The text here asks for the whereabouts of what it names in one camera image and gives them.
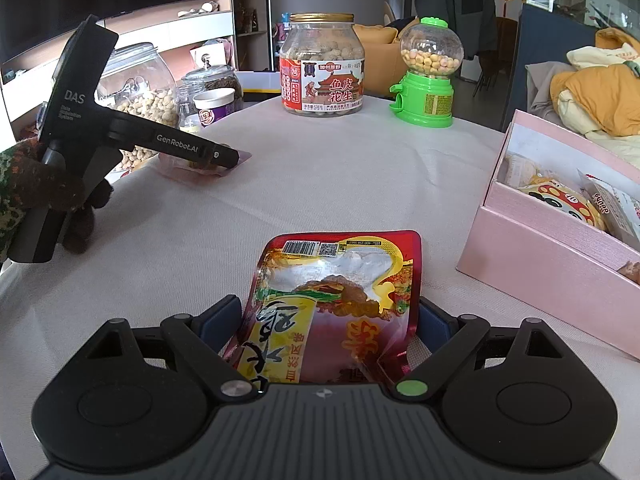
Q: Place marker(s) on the purple white cup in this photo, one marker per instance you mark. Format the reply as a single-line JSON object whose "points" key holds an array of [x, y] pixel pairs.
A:
{"points": [[213, 105]]}

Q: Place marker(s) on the orange cream blanket pile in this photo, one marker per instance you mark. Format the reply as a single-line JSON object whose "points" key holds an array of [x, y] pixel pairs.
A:
{"points": [[597, 95]]}

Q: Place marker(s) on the red snack packet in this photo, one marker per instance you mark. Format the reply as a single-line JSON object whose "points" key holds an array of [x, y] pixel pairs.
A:
{"points": [[175, 167]]}

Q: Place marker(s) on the dark coat on stand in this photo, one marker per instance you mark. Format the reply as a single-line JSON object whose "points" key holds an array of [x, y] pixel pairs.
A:
{"points": [[474, 21]]}

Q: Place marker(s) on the white ball snack packet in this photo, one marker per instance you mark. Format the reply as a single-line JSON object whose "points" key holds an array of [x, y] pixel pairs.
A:
{"points": [[560, 196]]}

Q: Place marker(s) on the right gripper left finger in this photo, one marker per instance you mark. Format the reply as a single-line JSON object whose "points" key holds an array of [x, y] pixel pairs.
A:
{"points": [[190, 345]]}

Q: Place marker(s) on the grey sofa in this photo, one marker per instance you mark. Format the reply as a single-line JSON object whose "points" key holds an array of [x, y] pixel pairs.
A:
{"points": [[538, 97]]}

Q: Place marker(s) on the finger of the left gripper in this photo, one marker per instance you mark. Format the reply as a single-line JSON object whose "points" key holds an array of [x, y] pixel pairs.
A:
{"points": [[126, 129]]}

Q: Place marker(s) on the large glass nut jar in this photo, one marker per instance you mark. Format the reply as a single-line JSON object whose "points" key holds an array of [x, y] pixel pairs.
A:
{"points": [[137, 81]]}

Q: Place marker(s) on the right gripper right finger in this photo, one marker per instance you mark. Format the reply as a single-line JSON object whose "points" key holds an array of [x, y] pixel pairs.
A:
{"points": [[458, 345]]}

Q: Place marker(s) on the peanut jar gold lid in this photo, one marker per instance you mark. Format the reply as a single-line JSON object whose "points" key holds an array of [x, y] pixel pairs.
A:
{"points": [[322, 65]]}

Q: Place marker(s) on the orange lounge chair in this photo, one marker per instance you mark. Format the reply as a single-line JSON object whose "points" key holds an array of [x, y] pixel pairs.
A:
{"points": [[383, 64]]}

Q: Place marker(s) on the gloved camouflage hand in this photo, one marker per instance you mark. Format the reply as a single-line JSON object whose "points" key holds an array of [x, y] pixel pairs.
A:
{"points": [[27, 183]]}

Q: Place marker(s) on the green gumball dispenser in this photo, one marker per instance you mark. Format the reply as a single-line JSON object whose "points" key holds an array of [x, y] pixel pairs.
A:
{"points": [[432, 53]]}

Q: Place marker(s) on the dark red foil packet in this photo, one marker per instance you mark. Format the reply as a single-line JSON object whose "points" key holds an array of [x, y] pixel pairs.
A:
{"points": [[330, 308]]}

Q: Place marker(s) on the pink gift box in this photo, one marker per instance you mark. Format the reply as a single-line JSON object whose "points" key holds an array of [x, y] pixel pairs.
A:
{"points": [[540, 254]]}

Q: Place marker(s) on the white illustrated snack packet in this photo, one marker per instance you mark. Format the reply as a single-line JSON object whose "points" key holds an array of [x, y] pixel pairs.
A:
{"points": [[619, 210]]}

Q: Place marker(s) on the small glass jar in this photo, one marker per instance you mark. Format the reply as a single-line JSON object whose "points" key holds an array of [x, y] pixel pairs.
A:
{"points": [[210, 77]]}

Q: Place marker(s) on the round pastry clear packet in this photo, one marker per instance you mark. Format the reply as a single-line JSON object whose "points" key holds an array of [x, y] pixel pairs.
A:
{"points": [[518, 171]]}

